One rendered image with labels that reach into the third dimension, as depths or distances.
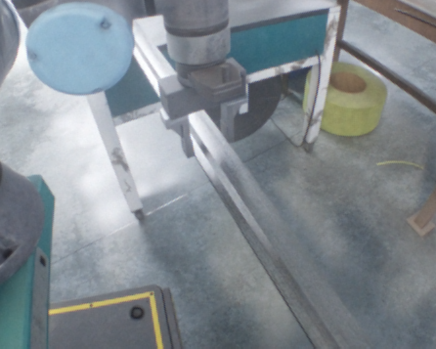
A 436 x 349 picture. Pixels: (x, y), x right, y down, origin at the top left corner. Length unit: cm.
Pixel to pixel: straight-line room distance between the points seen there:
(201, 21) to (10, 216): 33
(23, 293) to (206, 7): 41
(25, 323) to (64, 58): 29
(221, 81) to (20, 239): 32
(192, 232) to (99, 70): 113
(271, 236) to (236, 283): 80
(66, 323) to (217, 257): 62
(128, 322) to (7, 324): 52
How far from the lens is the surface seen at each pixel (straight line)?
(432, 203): 144
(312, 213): 144
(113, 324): 93
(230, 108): 57
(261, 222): 48
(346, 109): 170
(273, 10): 117
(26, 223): 45
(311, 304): 44
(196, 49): 45
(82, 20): 27
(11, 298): 45
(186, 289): 127
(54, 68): 30
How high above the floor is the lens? 116
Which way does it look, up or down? 47 degrees down
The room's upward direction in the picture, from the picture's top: 4 degrees counter-clockwise
